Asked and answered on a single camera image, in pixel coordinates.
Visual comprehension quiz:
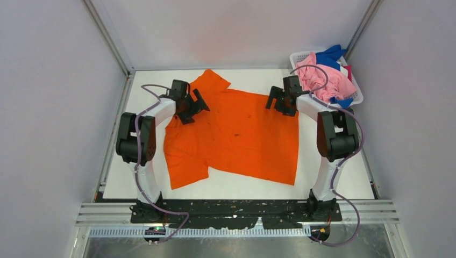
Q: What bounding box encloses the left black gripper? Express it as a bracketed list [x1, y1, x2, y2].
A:
[177, 90, 209, 125]

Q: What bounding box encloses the orange t-shirt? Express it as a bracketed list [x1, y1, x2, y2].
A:
[163, 69, 299, 189]

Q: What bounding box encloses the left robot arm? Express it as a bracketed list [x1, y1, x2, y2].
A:
[115, 80, 210, 223]

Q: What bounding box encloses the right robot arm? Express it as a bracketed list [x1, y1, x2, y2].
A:
[266, 75, 360, 221]

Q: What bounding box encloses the blue t-shirt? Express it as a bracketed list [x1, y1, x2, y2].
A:
[316, 45, 357, 108]

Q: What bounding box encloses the pink t-shirt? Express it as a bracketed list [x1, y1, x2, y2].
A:
[296, 52, 357, 103]

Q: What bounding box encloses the red garment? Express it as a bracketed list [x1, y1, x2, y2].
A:
[343, 65, 353, 82]

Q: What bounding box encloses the aluminium frame rail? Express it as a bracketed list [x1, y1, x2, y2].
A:
[82, 0, 135, 76]

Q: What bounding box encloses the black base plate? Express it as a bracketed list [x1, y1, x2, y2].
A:
[130, 199, 342, 230]

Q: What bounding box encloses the white slotted cable duct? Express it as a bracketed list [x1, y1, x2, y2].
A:
[89, 226, 311, 238]

